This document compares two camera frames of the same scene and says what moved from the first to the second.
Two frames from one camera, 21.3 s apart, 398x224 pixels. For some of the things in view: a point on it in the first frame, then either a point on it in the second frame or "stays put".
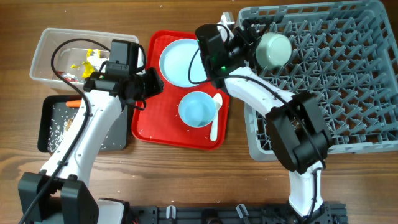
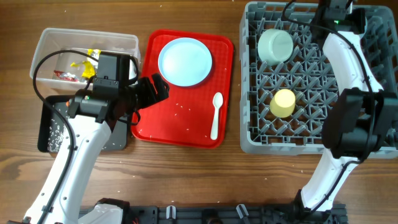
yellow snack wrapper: [88, 68] stays put
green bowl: [273, 50] stays put
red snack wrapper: [68, 76] stays put
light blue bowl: [197, 109] → [365, 28]
